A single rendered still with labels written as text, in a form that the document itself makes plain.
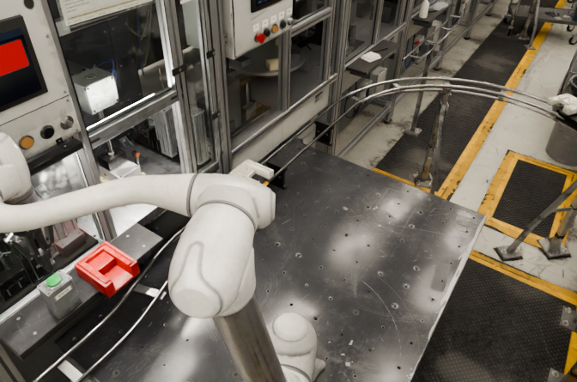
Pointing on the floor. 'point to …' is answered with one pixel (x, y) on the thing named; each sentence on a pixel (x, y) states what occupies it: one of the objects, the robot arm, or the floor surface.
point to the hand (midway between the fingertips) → (45, 260)
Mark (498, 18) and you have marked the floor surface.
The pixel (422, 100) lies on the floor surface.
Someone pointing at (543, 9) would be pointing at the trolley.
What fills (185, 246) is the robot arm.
